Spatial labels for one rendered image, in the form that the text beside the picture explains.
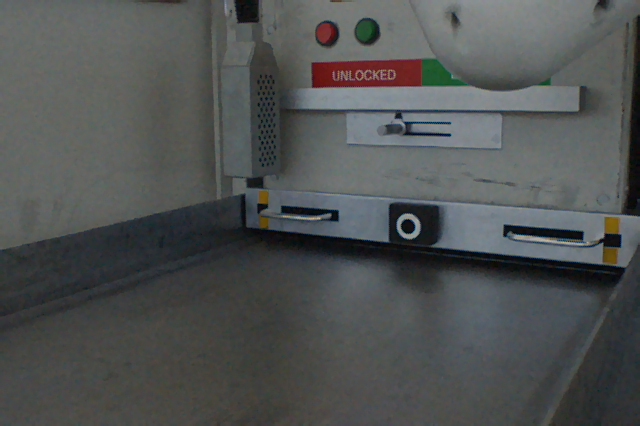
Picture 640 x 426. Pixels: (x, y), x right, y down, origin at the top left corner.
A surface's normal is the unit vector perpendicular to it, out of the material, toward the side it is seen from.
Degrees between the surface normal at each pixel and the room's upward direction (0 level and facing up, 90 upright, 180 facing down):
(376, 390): 0
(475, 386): 0
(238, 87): 90
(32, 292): 90
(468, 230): 90
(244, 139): 90
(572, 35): 124
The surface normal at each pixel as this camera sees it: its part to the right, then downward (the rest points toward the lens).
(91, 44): 0.66, 0.13
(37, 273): 0.86, 0.08
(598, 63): -0.51, 0.16
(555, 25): 0.16, 0.55
